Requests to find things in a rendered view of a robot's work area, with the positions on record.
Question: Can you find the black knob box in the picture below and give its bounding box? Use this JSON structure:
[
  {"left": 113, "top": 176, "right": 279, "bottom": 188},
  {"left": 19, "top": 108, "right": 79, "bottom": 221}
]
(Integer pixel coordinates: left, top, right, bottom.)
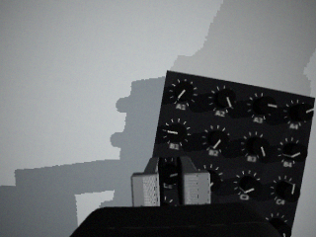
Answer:
[{"left": 152, "top": 70, "right": 315, "bottom": 237}]

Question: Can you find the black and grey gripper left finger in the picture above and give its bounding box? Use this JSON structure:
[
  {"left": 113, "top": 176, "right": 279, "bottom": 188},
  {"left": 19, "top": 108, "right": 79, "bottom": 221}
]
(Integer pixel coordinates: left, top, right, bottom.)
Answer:
[{"left": 131, "top": 157, "right": 164, "bottom": 206}]

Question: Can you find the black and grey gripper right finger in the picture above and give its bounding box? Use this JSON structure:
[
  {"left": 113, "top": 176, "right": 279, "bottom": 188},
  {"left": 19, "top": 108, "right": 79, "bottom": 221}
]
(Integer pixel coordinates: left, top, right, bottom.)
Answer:
[{"left": 177, "top": 156, "right": 210, "bottom": 205}]

